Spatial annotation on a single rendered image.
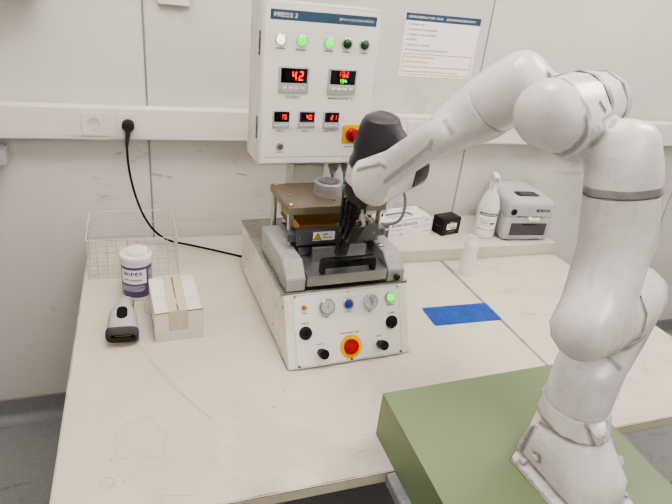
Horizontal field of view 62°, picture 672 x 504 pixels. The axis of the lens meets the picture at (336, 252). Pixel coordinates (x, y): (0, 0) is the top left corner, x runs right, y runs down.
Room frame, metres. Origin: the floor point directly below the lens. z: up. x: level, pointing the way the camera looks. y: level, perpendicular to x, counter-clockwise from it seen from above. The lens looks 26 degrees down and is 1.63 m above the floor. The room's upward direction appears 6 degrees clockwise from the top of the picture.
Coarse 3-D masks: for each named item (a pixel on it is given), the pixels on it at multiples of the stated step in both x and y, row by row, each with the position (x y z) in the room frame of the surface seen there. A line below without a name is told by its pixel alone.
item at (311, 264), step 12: (312, 252) 1.28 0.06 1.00; (324, 252) 1.29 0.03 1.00; (348, 252) 1.32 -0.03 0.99; (360, 252) 1.33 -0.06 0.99; (312, 264) 1.27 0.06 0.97; (312, 276) 1.21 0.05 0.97; (324, 276) 1.22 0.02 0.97; (336, 276) 1.23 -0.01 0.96; (348, 276) 1.24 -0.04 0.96; (360, 276) 1.26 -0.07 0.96; (372, 276) 1.27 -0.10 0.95; (384, 276) 1.29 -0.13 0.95
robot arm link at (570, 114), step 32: (544, 96) 0.81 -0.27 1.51; (576, 96) 0.81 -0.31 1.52; (544, 128) 0.80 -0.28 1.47; (576, 128) 0.79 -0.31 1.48; (608, 128) 0.80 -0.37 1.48; (640, 128) 0.79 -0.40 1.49; (608, 160) 0.78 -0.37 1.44; (640, 160) 0.77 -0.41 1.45; (608, 192) 0.77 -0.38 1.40; (640, 192) 0.76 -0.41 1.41
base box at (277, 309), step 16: (256, 256) 1.42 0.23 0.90; (256, 272) 1.42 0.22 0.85; (256, 288) 1.41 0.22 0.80; (272, 288) 1.26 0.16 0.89; (400, 288) 1.30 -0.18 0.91; (272, 304) 1.25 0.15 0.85; (288, 304) 1.17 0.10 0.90; (400, 304) 1.28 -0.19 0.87; (272, 320) 1.25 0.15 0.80; (288, 320) 1.15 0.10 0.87; (288, 336) 1.14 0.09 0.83; (288, 352) 1.12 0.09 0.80; (288, 368) 1.11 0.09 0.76
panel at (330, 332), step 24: (360, 288) 1.25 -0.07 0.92; (384, 288) 1.28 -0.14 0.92; (312, 312) 1.18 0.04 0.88; (336, 312) 1.21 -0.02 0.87; (360, 312) 1.23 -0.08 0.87; (384, 312) 1.25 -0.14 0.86; (312, 336) 1.16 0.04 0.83; (336, 336) 1.18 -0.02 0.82; (360, 336) 1.20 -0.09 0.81; (384, 336) 1.23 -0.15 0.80; (312, 360) 1.13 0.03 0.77; (336, 360) 1.15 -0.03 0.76
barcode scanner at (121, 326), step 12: (120, 300) 1.23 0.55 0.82; (132, 300) 1.28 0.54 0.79; (120, 312) 1.17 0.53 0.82; (132, 312) 1.18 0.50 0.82; (108, 324) 1.14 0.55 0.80; (120, 324) 1.14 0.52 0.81; (132, 324) 1.15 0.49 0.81; (108, 336) 1.12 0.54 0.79; (120, 336) 1.15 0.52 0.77; (132, 336) 1.16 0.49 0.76
